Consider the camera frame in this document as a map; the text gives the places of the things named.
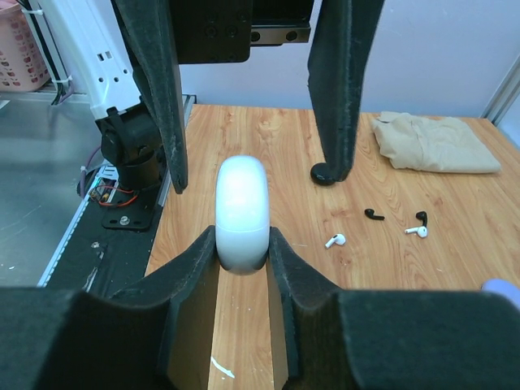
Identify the white earbud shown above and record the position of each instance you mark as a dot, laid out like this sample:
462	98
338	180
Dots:
420	231
337	239

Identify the black earbud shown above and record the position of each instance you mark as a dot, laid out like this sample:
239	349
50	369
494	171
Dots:
422	216
370	214

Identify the pink laundry basket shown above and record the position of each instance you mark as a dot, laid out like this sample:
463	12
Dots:
23	68

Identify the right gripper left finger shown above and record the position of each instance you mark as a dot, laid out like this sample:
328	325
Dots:
154	334

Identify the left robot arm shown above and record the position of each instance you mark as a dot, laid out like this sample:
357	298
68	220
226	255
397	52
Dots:
130	137

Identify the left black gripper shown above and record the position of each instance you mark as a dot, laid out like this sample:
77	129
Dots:
223	31

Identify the black earbud case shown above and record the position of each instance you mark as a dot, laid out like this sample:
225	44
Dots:
321	175

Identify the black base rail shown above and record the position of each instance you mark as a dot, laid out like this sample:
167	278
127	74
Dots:
104	250

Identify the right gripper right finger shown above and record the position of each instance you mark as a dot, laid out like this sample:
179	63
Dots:
327	337

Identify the purple earbud case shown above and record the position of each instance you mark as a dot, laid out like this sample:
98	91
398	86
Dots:
504	288

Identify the beige folded cloth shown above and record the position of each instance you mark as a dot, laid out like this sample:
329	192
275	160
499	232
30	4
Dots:
446	145

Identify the white earbud case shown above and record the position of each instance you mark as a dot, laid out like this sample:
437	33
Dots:
242	215

